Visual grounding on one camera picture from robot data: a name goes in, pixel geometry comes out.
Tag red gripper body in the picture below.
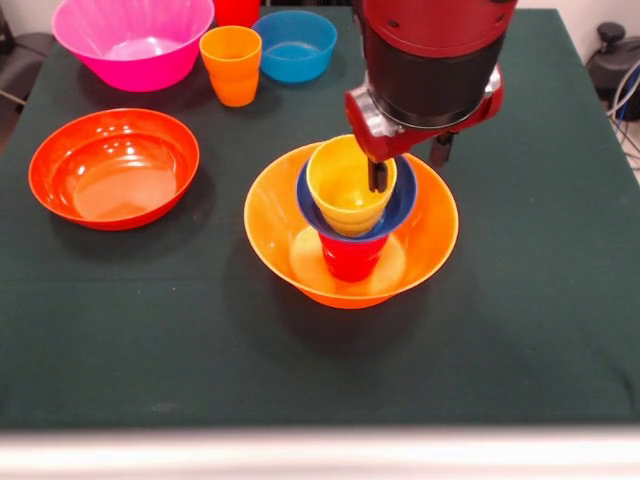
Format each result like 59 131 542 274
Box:
343 63 506 163

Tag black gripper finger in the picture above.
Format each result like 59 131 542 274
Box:
367 158 390 194
429 131 455 169

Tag dark blue bowl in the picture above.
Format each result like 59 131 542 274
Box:
295 152 419 245

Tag yellow cup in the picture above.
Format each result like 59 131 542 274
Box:
305 133 399 239

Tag magenta cup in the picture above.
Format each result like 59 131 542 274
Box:
318 232 390 284

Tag light blue bowl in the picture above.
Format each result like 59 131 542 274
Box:
251 10 339 84

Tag small orange cup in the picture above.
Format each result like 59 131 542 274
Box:
198 25 263 108

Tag shallow red-orange bowl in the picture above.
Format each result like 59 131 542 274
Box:
28 108 201 232

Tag dark green tablecloth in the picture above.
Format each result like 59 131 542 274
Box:
0 5 640 431

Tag red cup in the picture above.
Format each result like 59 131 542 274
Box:
213 0 262 29

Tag large pink bowl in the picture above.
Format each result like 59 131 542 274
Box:
51 0 216 93

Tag tangle of floor cables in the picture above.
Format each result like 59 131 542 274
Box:
606 62 640 174

